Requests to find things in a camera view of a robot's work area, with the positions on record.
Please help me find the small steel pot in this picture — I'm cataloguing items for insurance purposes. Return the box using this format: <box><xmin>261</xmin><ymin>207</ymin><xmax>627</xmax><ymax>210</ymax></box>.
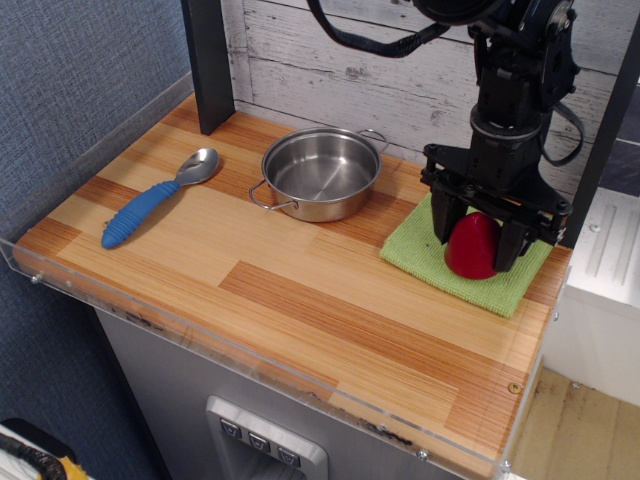
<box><xmin>249</xmin><ymin>127</ymin><xmax>389</xmax><ymax>223</ymax></box>

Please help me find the red dome-shaped object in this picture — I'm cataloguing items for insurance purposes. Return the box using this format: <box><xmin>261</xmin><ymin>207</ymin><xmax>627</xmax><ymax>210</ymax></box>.
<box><xmin>444</xmin><ymin>212</ymin><xmax>501</xmax><ymax>280</ymax></box>

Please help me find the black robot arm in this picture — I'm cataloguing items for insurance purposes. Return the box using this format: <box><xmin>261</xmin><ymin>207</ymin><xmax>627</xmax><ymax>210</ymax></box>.
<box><xmin>416</xmin><ymin>1</ymin><xmax>584</xmax><ymax>273</ymax></box>

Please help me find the black vertical post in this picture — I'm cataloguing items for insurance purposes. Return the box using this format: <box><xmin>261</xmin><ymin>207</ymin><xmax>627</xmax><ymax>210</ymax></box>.
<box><xmin>181</xmin><ymin>0</ymin><xmax>236</xmax><ymax>135</ymax></box>
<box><xmin>561</xmin><ymin>20</ymin><xmax>639</xmax><ymax>248</ymax></box>

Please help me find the white toy appliance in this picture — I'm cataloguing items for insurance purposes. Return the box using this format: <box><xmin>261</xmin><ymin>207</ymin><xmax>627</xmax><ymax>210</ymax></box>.
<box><xmin>542</xmin><ymin>188</ymin><xmax>639</xmax><ymax>405</ymax></box>

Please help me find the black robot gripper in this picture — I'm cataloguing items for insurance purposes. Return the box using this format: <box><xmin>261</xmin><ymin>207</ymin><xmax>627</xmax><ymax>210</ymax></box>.
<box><xmin>421</xmin><ymin>132</ymin><xmax>572</xmax><ymax>273</ymax></box>

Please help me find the yellow object at corner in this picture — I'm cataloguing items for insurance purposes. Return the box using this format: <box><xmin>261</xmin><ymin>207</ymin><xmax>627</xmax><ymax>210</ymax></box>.
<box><xmin>59</xmin><ymin>457</ymin><xmax>91</xmax><ymax>480</ymax></box>

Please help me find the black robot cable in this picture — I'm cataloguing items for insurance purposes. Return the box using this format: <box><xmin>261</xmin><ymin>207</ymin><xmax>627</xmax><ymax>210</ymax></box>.
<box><xmin>305</xmin><ymin>0</ymin><xmax>454</xmax><ymax>60</ymax></box>

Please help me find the grey toy fridge cabinet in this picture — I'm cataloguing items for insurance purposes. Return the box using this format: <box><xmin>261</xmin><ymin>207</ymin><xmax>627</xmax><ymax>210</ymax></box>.
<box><xmin>94</xmin><ymin>304</ymin><xmax>471</xmax><ymax>480</ymax></box>

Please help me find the clear acrylic table guard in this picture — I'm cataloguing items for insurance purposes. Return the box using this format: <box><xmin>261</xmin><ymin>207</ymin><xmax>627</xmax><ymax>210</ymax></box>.
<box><xmin>1</xmin><ymin>78</ymin><xmax>570</xmax><ymax>479</ymax></box>

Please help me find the left black vertical post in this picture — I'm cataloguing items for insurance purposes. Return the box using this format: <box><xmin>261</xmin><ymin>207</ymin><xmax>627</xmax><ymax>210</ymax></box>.
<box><xmin>181</xmin><ymin>0</ymin><xmax>236</xmax><ymax>135</ymax></box>

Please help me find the blue-handled metal spoon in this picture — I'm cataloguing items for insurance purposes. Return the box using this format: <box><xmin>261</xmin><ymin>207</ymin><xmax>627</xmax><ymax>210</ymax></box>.
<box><xmin>101</xmin><ymin>148</ymin><xmax>220</xmax><ymax>249</ymax></box>

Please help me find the green folded cloth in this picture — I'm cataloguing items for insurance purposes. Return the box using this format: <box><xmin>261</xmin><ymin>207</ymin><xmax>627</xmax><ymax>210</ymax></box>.
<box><xmin>379</xmin><ymin>196</ymin><xmax>552</xmax><ymax>318</ymax></box>

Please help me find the right black vertical post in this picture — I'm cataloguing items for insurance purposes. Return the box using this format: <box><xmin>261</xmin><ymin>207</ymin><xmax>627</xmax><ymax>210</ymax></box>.
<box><xmin>561</xmin><ymin>20</ymin><xmax>639</xmax><ymax>248</ymax></box>

